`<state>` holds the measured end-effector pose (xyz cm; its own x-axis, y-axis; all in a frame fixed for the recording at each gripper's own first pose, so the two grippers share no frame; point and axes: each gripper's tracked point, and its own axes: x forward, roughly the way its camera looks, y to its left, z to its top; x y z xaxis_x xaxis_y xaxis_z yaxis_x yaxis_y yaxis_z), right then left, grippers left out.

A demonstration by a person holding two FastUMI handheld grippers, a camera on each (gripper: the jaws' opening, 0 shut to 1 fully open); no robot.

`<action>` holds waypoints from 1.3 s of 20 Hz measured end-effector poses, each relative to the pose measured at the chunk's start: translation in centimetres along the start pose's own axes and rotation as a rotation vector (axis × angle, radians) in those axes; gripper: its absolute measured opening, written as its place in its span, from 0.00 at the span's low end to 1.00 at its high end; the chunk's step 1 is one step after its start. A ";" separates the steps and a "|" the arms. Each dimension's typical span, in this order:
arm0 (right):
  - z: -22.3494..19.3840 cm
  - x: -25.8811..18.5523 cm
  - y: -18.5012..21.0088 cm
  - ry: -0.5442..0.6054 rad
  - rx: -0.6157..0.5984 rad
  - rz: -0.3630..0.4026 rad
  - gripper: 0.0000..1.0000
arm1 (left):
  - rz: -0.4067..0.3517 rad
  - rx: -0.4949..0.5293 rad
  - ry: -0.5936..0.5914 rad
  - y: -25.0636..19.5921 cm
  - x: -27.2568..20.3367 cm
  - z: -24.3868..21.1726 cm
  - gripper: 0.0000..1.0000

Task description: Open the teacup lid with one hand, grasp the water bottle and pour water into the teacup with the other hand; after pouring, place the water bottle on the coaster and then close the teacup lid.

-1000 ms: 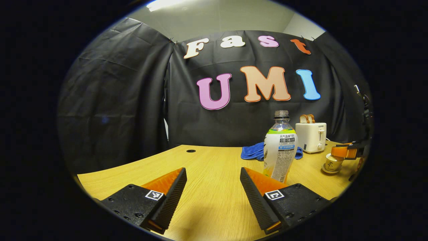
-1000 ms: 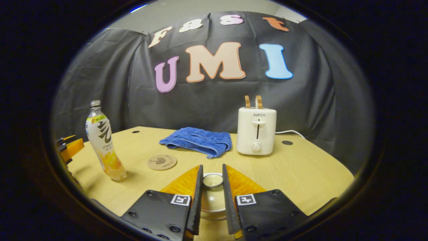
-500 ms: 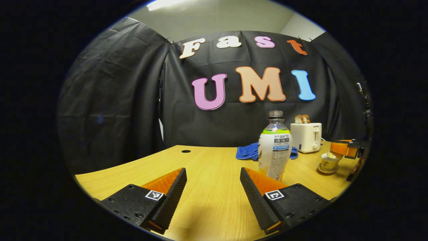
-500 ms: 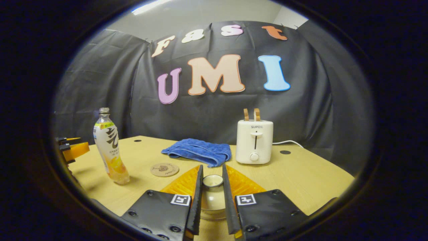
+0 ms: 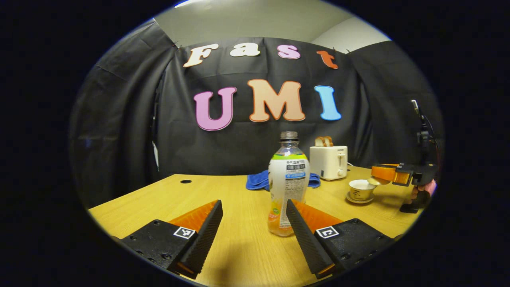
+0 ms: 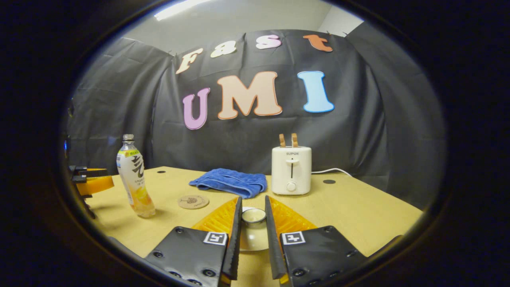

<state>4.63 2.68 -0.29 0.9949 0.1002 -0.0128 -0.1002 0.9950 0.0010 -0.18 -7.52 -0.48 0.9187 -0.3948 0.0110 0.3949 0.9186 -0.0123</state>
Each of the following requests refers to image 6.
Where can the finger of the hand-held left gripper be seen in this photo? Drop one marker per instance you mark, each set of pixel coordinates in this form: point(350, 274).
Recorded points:
point(79, 173)
point(97, 184)

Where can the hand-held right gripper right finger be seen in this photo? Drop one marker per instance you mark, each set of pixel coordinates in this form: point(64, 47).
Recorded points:
point(271, 239)

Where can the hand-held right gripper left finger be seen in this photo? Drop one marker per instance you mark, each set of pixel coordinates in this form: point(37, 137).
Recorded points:
point(235, 239)

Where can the white teacup lid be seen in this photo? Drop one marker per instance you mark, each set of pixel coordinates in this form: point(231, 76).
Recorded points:
point(254, 235)

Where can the clear water bottle yellow label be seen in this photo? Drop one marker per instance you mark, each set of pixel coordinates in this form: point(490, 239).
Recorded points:
point(135, 179)

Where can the round cork coaster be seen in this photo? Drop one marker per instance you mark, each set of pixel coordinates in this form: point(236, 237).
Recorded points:
point(193, 201)

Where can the blue towel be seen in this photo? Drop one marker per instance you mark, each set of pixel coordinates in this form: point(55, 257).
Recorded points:
point(231, 181)

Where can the white toaster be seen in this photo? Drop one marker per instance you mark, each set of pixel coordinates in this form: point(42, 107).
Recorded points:
point(291, 171)

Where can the toast slice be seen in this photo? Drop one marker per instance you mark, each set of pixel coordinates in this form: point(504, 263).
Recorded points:
point(295, 140)
point(282, 140)

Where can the black backdrop cloth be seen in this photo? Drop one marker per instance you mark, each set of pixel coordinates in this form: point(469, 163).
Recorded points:
point(358, 131)

